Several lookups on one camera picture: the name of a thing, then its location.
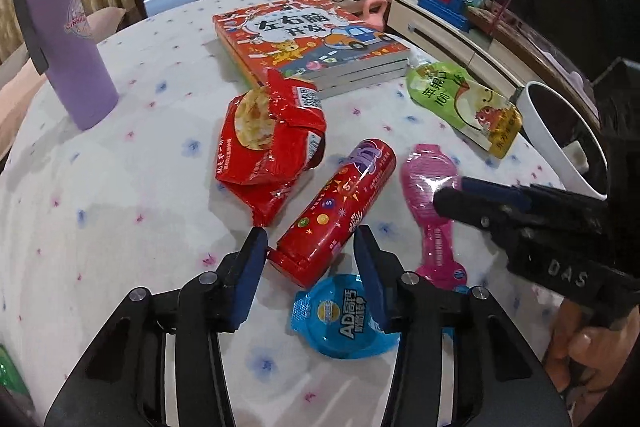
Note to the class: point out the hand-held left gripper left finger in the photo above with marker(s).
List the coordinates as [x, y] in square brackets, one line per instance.
[247, 277]

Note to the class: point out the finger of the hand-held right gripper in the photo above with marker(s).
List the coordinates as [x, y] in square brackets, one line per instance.
[495, 192]
[465, 207]

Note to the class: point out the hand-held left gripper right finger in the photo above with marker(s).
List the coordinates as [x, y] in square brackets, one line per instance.
[372, 277]

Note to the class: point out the pink plastic blister package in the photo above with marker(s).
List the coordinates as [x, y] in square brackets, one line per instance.
[425, 172]

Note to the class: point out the white round bin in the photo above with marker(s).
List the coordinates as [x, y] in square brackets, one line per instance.
[545, 147]

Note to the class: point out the red candy tube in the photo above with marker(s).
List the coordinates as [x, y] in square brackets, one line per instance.
[335, 207]

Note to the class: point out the person's right hand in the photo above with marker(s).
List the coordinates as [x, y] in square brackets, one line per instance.
[580, 347]

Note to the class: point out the green drink pouch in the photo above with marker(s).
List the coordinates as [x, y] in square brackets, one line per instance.
[450, 97]

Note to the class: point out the red cracker snack bag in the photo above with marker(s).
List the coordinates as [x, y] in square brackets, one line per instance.
[280, 142]

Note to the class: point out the thin children's book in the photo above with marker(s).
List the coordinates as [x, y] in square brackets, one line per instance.
[365, 84]
[365, 74]

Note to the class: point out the white television cabinet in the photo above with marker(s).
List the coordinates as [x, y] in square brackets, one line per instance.
[440, 32]

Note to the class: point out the blue toy cash register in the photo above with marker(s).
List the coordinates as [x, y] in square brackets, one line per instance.
[442, 4]

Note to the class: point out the red cover children's book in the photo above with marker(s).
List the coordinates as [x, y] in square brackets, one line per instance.
[280, 32]

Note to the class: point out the purple tumbler with grey lid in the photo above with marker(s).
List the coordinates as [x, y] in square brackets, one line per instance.
[75, 57]

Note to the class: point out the pink blanket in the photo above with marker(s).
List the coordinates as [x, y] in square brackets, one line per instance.
[107, 19]

